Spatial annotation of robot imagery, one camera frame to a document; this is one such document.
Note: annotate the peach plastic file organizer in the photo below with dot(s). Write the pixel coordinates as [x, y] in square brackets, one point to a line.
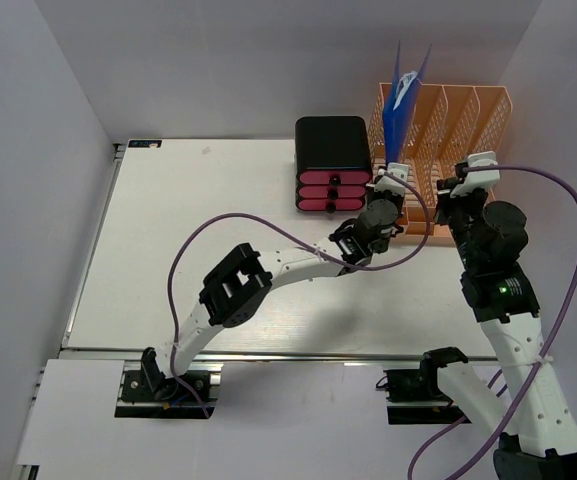
[449, 122]

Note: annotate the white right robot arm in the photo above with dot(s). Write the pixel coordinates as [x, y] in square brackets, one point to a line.
[540, 441]

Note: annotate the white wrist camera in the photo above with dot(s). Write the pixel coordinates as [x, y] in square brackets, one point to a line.
[477, 171]
[390, 182]

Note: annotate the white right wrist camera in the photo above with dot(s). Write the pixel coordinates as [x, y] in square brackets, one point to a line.
[477, 171]

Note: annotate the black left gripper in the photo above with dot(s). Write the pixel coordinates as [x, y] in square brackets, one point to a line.
[371, 193]

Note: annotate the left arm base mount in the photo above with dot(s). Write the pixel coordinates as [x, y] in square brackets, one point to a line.
[172, 401]

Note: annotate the blue plastic document case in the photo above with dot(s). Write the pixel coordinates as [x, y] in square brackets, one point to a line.
[399, 106]

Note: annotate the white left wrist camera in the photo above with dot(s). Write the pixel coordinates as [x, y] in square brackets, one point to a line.
[390, 182]

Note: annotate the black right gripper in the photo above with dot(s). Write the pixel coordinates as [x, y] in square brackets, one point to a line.
[445, 202]

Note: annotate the black label sticker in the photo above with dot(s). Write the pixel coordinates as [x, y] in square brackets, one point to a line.
[144, 143]

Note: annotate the black pink drawer organizer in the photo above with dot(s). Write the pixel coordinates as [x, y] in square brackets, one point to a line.
[332, 163]

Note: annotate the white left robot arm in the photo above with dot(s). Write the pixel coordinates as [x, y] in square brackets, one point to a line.
[235, 288]

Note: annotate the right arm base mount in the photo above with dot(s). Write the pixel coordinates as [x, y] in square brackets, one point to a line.
[413, 396]

